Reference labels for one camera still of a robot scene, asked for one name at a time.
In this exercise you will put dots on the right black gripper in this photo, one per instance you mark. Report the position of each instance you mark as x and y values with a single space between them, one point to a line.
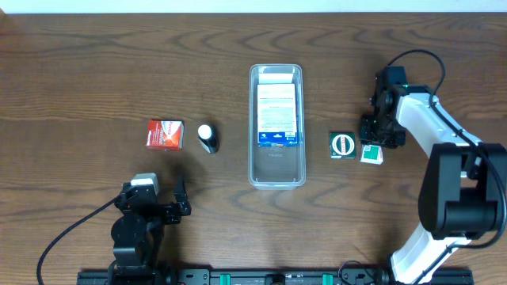
375 132

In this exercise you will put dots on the red Panadol box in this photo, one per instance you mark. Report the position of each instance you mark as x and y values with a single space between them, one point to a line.
165 134

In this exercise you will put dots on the green square box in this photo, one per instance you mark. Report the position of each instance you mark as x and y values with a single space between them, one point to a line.
342 145

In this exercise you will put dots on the black mounting rail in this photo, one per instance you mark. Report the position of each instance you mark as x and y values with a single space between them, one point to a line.
207 277

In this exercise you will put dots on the clear plastic container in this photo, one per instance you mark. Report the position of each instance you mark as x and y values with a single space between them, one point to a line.
276 167

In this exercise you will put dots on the blue medicine box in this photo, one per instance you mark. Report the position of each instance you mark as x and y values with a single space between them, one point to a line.
276 115

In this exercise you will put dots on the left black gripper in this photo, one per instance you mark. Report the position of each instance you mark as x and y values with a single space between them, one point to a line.
170 215

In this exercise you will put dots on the white green medicine box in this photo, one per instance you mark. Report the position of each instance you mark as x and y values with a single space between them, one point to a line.
371 154

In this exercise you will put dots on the dark bottle white cap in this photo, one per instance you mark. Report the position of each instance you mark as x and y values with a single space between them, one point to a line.
208 139

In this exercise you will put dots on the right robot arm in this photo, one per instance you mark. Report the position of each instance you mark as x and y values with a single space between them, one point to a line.
462 201

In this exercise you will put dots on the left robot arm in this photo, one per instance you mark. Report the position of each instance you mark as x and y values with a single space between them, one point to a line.
138 234

